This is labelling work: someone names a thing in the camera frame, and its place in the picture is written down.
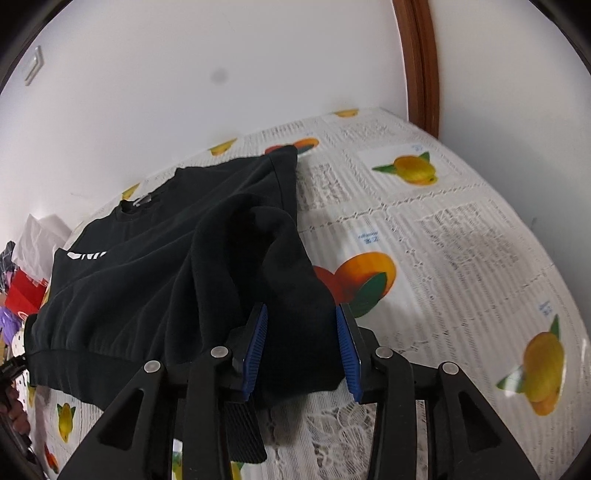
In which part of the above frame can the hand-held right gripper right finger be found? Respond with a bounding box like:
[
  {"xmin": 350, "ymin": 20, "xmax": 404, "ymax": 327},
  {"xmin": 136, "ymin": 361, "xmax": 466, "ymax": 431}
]
[{"xmin": 335, "ymin": 302, "xmax": 542, "ymax": 480}]

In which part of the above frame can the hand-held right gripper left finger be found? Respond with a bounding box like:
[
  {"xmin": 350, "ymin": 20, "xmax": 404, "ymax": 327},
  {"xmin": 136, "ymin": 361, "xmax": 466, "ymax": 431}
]
[{"xmin": 58, "ymin": 302, "xmax": 269, "ymax": 480}]

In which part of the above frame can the black sweatshirt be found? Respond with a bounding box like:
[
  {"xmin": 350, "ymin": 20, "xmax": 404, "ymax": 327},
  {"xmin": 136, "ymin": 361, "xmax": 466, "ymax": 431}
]
[{"xmin": 23, "ymin": 144, "xmax": 362, "ymax": 464}]

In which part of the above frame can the person's left hand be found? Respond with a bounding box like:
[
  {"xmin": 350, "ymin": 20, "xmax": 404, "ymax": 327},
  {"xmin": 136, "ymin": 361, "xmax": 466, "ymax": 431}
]
[{"xmin": 0, "ymin": 385, "xmax": 32, "ymax": 437}]

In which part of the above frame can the purple cloth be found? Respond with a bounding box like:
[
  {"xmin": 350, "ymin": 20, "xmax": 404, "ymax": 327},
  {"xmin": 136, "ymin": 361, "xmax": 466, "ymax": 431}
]
[{"xmin": 0, "ymin": 308, "xmax": 25, "ymax": 343}]

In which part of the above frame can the large red paper bag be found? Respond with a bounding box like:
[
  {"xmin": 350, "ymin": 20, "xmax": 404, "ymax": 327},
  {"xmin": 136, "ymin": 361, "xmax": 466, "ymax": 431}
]
[{"xmin": 7, "ymin": 271, "xmax": 51, "ymax": 320}]

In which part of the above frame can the white plastic bag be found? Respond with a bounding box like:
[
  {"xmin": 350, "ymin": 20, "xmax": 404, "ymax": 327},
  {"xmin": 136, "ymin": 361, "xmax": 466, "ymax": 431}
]
[{"xmin": 14, "ymin": 213, "xmax": 71, "ymax": 274}]

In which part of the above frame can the fruit print table cover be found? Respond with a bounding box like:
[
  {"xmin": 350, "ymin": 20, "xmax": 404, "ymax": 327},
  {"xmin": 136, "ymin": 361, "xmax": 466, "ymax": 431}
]
[{"xmin": 28, "ymin": 107, "xmax": 591, "ymax": 480}]

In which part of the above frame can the wooden door frame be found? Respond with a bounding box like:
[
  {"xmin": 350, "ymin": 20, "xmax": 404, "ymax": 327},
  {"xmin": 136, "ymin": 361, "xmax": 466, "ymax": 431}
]
[{"xmin": 392, "ymin": 0, "xmax": 440, "ymax": 140}]

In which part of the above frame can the white light switch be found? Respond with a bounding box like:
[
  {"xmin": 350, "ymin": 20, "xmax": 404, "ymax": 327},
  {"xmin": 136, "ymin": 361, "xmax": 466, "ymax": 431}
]
[{"xmin": 23, "ymin": 45, "xmax": 45, "ymax": 85}]

